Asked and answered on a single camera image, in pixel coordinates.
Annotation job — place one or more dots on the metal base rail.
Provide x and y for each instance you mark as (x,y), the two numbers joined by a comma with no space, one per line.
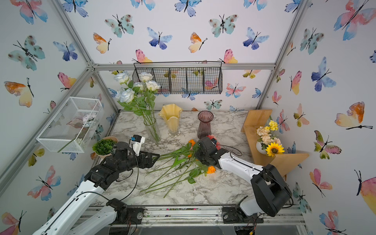
(205,215)

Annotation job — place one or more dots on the pink artificial rose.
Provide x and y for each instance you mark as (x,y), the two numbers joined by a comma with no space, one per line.
(216,141)

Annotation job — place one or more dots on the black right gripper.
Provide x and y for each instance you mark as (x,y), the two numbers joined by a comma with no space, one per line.
(197,153)

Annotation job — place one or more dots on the orange flower front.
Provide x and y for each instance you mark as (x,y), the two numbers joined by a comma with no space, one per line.
(211,170)

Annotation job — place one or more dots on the pile of green flower stems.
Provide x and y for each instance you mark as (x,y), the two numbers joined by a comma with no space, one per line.
(179,167)

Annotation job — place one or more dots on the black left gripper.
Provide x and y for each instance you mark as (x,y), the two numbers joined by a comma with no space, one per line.
(149,163)

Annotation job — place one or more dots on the purple ribbed glass vase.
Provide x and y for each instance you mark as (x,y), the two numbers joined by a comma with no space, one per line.
(204,129)

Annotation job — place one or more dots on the yellow ruffled vase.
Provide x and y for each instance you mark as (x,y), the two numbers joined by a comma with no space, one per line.
(171,114)

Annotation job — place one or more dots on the sunflower bouquet in white vase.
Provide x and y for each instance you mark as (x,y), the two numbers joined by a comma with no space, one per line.
(267,142)

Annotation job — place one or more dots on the wooden corner shelf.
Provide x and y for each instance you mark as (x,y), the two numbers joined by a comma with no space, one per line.
(284,163)

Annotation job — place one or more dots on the small orange marigold flower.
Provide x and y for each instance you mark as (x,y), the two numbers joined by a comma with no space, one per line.
(192,142)

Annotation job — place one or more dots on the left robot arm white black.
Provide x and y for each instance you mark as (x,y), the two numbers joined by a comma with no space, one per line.
(95,183)

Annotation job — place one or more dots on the black wire wall basket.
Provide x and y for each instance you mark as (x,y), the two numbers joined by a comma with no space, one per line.
(192,77)

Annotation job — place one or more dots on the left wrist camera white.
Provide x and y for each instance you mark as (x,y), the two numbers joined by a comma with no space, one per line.
(136,143)

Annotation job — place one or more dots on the potted green succulent plant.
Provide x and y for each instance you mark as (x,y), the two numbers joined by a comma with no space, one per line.
(103,148)

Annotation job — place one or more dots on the white mesh wall basket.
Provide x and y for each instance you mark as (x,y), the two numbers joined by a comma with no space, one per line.
(73,126)

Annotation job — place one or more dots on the clear glass vase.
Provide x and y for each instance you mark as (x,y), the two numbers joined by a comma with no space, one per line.
(152,130)

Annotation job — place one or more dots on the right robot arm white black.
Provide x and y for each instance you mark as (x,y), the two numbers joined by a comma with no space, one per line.
(270,191)

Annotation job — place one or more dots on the white rose stem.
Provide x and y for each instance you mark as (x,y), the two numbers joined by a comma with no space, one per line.
(152,86)
(145,77)
(125,96)
(123,78)
(139,85)

